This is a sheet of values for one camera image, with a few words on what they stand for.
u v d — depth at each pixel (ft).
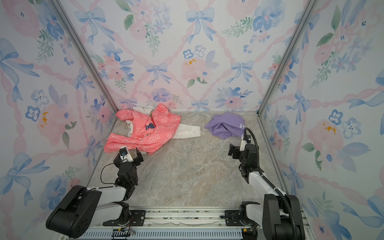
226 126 3.42
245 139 2.46
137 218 2.42
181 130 3.51
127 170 2.14
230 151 2.67
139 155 2.65
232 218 2.40
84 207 1.46
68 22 2.42
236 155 2.62
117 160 2.50
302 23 2.41
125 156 2.34
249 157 2.21
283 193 1.48
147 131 3.20
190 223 2.40
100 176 2.83
